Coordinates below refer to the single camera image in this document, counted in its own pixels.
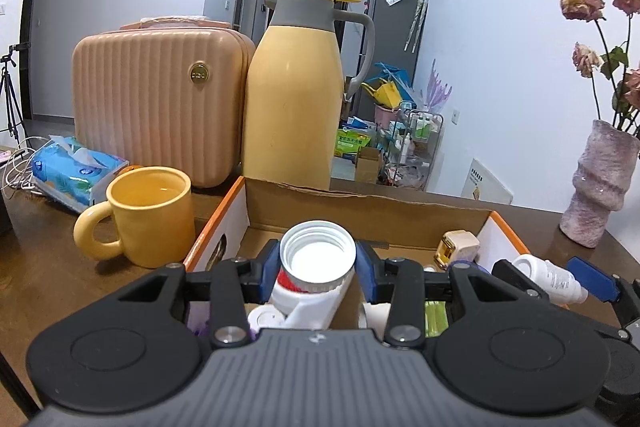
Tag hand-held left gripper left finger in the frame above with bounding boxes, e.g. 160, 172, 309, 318
107, 239, 282, 348

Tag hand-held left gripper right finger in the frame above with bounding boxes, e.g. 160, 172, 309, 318
355, 241, 533, 348

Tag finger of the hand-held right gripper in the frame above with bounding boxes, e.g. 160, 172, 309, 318
567, 257, 640, 323
492, 259, 632, 344

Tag white spray bottle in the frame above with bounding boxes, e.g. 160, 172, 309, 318
511, 253, 589, 306

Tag white ribbed cap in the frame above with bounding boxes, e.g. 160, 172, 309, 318
279, 220, 357, 294

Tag beige square gadget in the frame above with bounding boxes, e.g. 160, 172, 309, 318
435, 230, 481, 269

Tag orange cardboard box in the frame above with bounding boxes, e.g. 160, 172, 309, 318
182, 176, 571, 340

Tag white round lid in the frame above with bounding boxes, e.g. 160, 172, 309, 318
247, 305, 287, 333

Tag yellow green packet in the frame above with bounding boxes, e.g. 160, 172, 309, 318
425, 301, 447, 338

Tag pink textured vase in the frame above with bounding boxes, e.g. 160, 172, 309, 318
559, 119, 640, 249

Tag small brown cardboard box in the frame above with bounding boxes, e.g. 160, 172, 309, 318
354, 147, 383, 184

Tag yellow mug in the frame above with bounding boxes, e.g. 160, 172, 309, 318
74, 166, 196, 269

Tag green snack bag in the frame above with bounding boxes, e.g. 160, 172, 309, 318
336, 129, 373, 159

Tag metal trolley cart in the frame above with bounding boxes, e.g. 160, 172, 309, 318
387, 109, 443, 190

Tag yellow thermos jug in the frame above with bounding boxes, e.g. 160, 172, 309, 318
241, 0, 376, 192

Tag pink bucket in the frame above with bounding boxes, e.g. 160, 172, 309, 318
374, 103, 401, 125

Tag peach ribbed suitcase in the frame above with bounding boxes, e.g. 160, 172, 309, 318
71, 18, 257, 188

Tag blue plastic dustpan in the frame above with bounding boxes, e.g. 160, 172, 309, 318
375, 62, 416, 102

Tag blue tissue pack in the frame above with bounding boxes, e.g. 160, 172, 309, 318
31, 136, 130, 214

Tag grey refrigerator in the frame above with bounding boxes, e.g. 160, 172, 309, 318
357, 0, 428, 142

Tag white folded umbrella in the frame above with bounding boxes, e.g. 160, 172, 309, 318
416, 0, 430, 52
405, 0, 422, 52

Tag dried pink rose bouquet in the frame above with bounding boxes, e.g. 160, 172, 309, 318
552, 0, 640, 132

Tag black tripod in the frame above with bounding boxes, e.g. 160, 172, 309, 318
0, 42, 32, 152

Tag white board against wall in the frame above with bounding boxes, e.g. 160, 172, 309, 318
461, 158, 515, 206

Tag white cables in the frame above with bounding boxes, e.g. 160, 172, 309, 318
2, 137, 48, 194

